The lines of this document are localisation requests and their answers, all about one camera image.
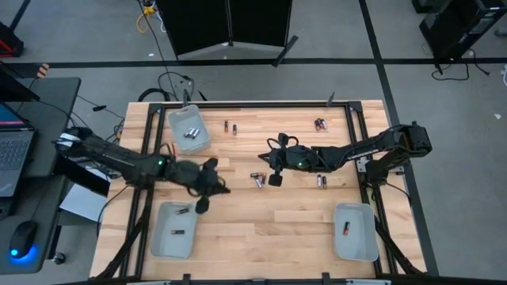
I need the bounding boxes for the black computer mouse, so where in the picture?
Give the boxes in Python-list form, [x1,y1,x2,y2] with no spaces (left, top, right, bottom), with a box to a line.
[8,219,40,259]

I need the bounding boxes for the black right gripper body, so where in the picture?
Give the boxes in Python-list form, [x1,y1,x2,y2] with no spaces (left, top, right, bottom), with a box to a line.
[276,145,308,172]

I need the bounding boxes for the yellow cable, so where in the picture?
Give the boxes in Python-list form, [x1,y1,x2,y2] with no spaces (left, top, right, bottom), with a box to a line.
[135,4,158,35]

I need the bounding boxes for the dark grey laptop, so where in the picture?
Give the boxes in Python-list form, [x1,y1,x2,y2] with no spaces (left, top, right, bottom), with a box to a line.
[0,101,37,199]

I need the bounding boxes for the light grey plastic bin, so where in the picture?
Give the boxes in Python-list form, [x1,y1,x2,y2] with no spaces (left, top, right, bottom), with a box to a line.
[150,200,198,260]
[166,104,212,154]
[332,202,380,263]

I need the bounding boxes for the black folding partition screen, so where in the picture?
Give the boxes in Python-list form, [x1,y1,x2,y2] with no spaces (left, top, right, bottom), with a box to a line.
[155,0,299,67]

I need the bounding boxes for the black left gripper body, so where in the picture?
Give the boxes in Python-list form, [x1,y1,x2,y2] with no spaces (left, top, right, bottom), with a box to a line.
[189,168,211,198]

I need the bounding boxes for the black flat panel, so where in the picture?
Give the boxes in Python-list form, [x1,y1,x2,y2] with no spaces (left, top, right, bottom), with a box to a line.
[53,156,111,197]

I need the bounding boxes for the black equipment rack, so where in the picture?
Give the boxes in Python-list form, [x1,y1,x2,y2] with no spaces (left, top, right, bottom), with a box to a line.
[411,0,507,60]

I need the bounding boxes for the red black equipment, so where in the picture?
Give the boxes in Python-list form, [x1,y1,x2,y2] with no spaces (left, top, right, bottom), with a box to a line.
[0,21,24,59]

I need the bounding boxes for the white sheet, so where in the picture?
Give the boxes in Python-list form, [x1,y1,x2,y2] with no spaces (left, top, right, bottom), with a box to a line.
[59,184,110,222]

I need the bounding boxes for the black desk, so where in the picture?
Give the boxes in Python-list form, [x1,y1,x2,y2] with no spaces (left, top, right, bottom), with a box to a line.
[0,77,82,275]

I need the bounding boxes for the thick black floor cable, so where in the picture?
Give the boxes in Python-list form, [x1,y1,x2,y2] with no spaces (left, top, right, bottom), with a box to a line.
[137,87,172,103]

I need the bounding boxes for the thin black floor cable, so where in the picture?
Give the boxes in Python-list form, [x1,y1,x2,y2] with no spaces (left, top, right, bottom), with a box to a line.
[157,70,196,102]

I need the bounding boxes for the black monitor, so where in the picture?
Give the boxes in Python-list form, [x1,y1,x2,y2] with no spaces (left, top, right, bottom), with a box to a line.
[0,65,40,103]

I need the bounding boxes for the black aluminium table frame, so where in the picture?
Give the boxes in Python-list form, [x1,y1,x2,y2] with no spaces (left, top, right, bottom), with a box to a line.
[93,101,427,285]

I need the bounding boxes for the black rack power cable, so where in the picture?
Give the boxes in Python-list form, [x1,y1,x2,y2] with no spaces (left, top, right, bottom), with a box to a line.
[430,49,492,82]

